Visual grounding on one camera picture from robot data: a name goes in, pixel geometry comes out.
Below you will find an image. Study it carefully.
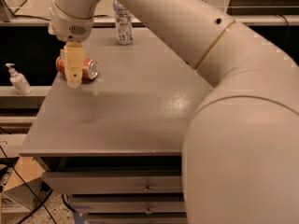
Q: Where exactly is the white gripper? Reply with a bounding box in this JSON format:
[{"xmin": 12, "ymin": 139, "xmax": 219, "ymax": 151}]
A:
[{"xmin": 50, "ymin": 3, "xmax": 93, "ymax": 89}]

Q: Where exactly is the red coke can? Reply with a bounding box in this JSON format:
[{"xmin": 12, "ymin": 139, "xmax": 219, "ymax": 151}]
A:
[{"xmin": 56, "ymin": 57, "xmax": 99, "ymax": 80}]

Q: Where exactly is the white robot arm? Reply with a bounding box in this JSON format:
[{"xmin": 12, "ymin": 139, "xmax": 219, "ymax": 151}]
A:
[{"xmin": 50, "ymin": 0, "xmax": 299, "ymax": 224}]

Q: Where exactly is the white pump dispenser bottle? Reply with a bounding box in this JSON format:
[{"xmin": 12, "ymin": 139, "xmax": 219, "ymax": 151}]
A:
[{"xmin": 6, "ymin": 63, "xmax": 32, "ymax": 95}]

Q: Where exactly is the clear plastic water bottle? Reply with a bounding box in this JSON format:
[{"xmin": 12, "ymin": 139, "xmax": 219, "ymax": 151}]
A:
[{"xmin": 113, "ymin": 0, "xmax": 133, "ymax": 45}]

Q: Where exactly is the grey drawer cabinet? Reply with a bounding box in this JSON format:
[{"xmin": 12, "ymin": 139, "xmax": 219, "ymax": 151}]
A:
[{"xmin": 18, "ymin": 26, "xmax": 216, "ymax": 224}]

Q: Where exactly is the cardboard box on floor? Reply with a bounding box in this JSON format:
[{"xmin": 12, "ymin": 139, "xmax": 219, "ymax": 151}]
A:
[{"xmin": 1, "ymin": 157, "xmax": 44, "ymax": 214}]

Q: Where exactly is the top grey drawer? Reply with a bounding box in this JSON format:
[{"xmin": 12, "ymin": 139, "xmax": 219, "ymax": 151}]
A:
[{"xmin": 42, "ymin": 171, "xmax": 182, "ymax": 195}]

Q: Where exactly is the grey drawer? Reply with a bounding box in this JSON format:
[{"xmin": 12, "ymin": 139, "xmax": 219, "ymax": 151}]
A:
[
  {"xmin": 86, "ymin": 214, "xmax": 188, "ymax": 224},
  {"xmin": 42, "ymin": 171, "xmax": 182, "ymax": 195},
  {"xmin": 69, "ymin": 194, "xmax": 185, "ymax": 214}
]

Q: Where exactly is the middle grey drawer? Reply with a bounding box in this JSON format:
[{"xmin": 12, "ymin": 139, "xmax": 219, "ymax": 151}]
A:
[{"xmin": 69, "ymin": 194, "xmax": 185, "ymax": 214}]

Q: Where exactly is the bottom grey drawer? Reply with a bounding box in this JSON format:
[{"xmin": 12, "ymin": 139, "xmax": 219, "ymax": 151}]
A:
[{"xmin": 86, "ymin": 214, "xmax": 188, "ymax": 224}]

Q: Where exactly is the black cable on ledge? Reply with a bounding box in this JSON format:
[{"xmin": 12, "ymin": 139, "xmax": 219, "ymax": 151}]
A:
[{"xmin": 12, "ymin": 14, "xmax": 109, "ymax": 21}]

